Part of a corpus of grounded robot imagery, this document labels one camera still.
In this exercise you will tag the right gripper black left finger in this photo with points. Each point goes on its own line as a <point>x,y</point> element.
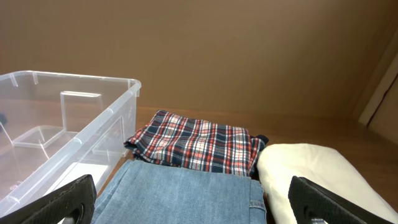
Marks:
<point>73,203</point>

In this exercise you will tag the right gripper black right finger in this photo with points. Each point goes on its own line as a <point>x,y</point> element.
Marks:
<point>312,203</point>

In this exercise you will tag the blue denim jeans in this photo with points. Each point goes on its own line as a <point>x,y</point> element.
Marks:
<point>141,192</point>

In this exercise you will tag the red navy plaid shirt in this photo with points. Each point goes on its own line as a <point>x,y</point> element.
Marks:
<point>173,140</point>

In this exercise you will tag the white label in bin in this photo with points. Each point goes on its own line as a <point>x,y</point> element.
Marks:
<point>76,170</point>

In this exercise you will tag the folded cream cloth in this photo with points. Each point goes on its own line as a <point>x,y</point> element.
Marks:
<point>278,163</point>

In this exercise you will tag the clear plastic storage bin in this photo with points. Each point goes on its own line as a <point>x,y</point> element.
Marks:
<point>51,120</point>

